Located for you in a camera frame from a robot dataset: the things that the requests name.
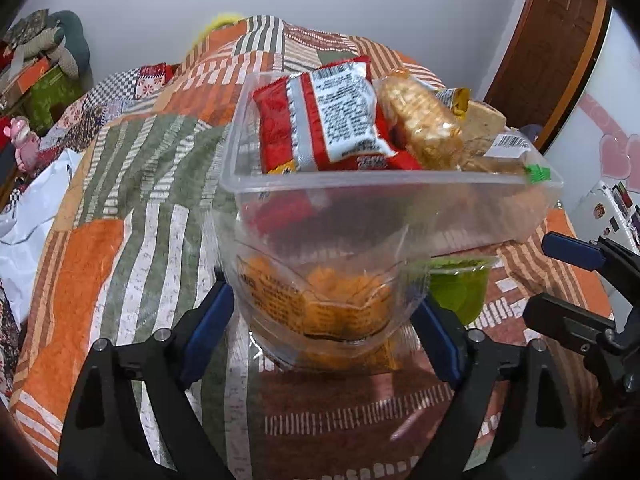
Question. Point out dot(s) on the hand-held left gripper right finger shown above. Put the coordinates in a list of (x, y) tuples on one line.
[(440, 341)]

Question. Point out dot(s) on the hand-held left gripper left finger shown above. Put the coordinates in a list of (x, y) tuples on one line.
[(207, 320)]

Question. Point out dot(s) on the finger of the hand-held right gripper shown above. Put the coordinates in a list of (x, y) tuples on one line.
[(567, 321), (572, 251)]

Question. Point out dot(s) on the clear plastic container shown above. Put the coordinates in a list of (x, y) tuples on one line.
[(350, 220)]

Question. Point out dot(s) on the red snack packet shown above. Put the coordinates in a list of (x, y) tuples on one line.
[(280, 125)]

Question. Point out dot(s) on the green jelly cup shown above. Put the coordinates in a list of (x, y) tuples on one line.
[(460, 290)]

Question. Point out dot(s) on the orange snack packet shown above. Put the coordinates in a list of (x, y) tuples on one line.
[(280, 300)]

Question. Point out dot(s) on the clear packet with green seal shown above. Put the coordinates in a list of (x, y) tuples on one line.
[(505, 147)]

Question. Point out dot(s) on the patchwork blanket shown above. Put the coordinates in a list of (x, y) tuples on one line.
[(150, 210)]

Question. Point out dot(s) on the white refrigerator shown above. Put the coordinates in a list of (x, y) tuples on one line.
[(600, 125)]

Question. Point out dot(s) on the wrapped cake piece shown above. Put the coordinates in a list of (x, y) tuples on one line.
[(482, 117)]

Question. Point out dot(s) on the yellow snack packet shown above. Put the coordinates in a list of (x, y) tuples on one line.
[(457, 101)]

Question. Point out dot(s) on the white plastic bag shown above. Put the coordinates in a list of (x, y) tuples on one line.
[(35, 220)]

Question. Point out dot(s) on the caramel snack bar packet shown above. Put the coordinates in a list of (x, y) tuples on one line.
[(420, 120)]

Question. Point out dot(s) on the wooden door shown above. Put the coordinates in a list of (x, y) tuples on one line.
[(550, 35)]

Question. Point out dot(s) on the checkered quilt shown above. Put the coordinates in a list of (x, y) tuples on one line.
[(125, 85)]

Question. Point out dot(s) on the pink toy figure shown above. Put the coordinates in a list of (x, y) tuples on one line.
[(22, 140)]

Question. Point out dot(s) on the green cardboard box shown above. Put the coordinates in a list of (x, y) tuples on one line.
[(52, 97)]

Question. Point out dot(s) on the yellow plush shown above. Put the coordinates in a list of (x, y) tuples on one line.
[(220, 22)]

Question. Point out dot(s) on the orange cardboard box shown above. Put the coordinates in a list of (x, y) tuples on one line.
[(25, 80)]

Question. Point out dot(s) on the pile of folded clothes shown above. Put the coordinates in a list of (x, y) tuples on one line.
[(55, 42)]

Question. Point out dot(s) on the patterned cloth bag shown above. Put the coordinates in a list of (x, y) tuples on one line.
[(25, 25)]

